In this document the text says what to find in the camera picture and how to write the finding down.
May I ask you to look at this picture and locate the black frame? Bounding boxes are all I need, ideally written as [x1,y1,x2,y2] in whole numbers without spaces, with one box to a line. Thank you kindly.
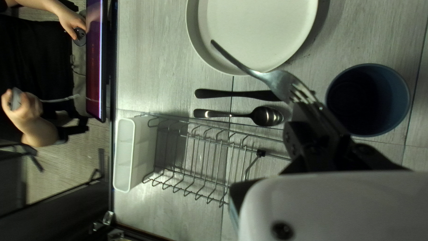
[0,0,168,241]

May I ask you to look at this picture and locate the dark blue cup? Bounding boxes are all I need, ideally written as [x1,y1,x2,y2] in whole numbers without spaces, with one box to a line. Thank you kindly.
[325,64,411,138]

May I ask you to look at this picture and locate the wire dish rack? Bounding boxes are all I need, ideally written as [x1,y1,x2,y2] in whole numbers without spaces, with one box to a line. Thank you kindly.
[134,112,291,208]

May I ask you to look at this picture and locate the pale plate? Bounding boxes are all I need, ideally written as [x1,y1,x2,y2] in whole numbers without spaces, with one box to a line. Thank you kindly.
[185,0,330,76]

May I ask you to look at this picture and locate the laptop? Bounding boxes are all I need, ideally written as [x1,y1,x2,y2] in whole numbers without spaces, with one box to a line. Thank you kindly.
[71,0,108,123]

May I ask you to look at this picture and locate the black knife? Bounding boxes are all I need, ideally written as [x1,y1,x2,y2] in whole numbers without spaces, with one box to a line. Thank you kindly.
[195,88,281,102]

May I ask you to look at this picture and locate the black spoon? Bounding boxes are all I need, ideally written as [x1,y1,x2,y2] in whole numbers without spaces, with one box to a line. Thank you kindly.
[193,106,284,127]

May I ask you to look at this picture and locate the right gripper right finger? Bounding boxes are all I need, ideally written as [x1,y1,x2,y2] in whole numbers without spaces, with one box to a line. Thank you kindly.
[316,105,407,172]

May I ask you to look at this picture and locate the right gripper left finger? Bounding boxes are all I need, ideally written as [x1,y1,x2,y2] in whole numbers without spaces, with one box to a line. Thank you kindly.
[280,101,331,175]

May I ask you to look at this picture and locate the white cutlery holder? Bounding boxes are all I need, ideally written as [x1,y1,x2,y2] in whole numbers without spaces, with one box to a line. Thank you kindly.
[113,117,158,193]

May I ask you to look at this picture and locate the person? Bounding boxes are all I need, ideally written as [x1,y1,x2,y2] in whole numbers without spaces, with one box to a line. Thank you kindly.
[0,0,88,148]

